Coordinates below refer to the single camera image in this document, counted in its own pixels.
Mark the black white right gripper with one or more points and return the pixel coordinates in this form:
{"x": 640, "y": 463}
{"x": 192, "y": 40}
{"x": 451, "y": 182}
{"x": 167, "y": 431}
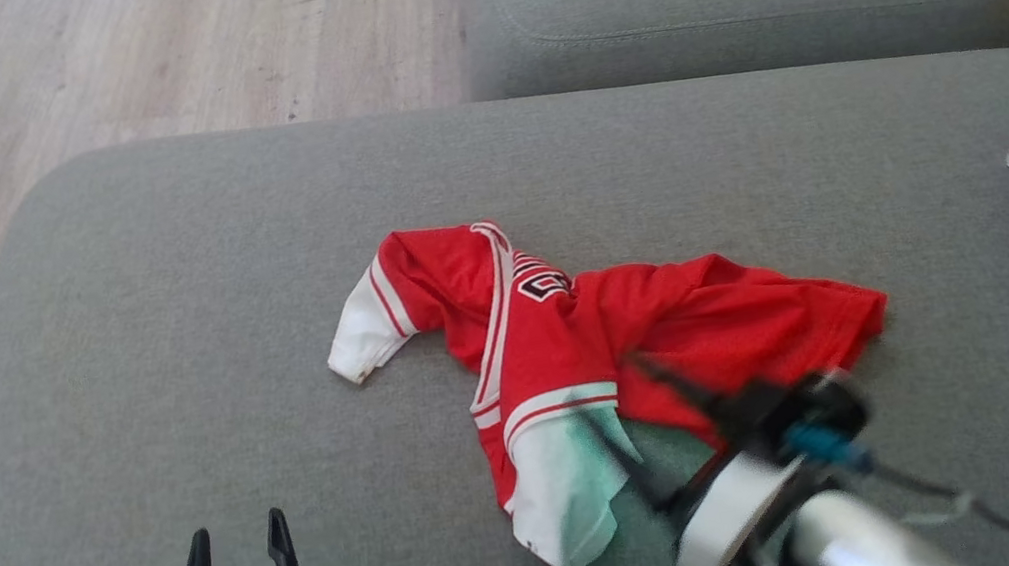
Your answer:
{"x": 741, "y": 499}

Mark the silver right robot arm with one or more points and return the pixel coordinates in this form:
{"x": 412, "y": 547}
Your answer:
{"x": 861, "y": 550}

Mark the red jersey with white sleeves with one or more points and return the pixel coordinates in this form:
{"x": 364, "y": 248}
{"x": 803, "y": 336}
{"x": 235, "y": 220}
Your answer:
{"x": 555, "y": 346}

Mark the grey fabric sofa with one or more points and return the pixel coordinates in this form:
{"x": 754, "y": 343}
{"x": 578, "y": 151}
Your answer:
{"x": 167, "y": 326}

